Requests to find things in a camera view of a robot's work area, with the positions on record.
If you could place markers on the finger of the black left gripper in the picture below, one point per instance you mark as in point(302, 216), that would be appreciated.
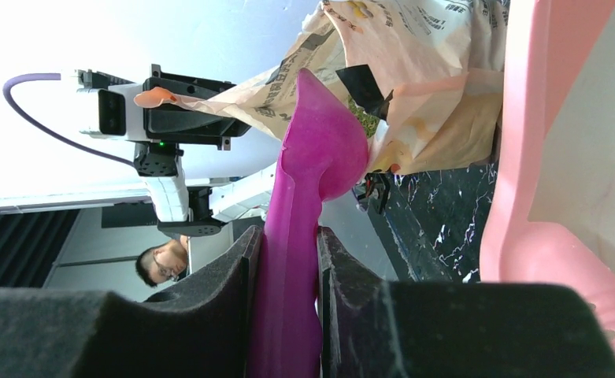
point(172, 124)
point(174, 89)

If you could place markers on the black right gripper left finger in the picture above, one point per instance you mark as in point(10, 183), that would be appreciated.
point(197, 327)

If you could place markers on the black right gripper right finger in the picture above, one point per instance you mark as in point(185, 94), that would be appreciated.
point(374, 327)

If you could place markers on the purple litter scoop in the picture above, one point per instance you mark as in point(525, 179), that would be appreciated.
point(324, 153)

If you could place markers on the cat litter bag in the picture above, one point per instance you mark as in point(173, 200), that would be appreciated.
point(431, 71)

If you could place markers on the pink cat litter box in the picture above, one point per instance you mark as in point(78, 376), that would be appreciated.
point(552, 219)

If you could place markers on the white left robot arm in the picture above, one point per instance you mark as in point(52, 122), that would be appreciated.
point(200, 210)

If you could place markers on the person with glasses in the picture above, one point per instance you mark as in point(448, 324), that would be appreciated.
point(166, 262)

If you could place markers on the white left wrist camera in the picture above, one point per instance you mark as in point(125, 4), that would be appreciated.
point(104, 106)

